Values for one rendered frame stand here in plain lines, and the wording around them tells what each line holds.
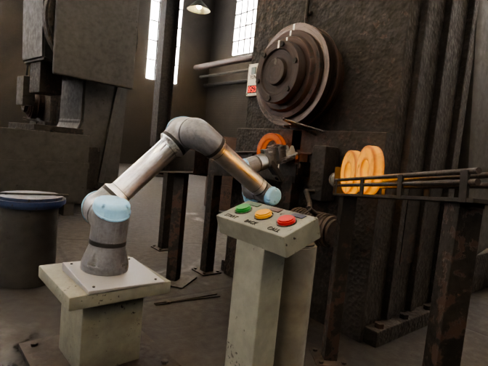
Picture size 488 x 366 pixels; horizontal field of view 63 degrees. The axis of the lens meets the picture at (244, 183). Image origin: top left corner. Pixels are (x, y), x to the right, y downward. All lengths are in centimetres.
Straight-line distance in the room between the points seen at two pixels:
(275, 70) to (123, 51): 271
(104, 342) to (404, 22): 160
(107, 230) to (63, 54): 292
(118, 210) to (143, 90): 1131
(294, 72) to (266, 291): 110
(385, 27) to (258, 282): 127
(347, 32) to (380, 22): 16
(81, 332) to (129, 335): 16
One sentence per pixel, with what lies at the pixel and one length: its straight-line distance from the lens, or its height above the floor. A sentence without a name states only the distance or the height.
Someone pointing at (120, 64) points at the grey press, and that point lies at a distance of 433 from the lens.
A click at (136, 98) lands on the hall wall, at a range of 1245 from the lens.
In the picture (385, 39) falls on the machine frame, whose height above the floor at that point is 126.
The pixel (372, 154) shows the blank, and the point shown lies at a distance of 127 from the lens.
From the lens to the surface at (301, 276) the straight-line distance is 105.
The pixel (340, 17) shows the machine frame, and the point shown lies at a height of 139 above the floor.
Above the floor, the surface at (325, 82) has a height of 107.
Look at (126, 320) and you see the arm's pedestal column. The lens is 140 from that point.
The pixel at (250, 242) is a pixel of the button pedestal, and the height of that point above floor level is 54.
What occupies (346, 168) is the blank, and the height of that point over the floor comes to 72.
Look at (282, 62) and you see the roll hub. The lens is 184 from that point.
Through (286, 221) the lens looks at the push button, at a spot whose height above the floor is 61.
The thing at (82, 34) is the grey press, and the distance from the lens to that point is 419.
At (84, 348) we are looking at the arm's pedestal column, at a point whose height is 11.
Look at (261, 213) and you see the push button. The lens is 91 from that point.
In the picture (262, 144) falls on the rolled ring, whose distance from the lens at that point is 201.
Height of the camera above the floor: 75
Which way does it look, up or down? 5 degrees down
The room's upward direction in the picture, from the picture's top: 6 degrees clockwise
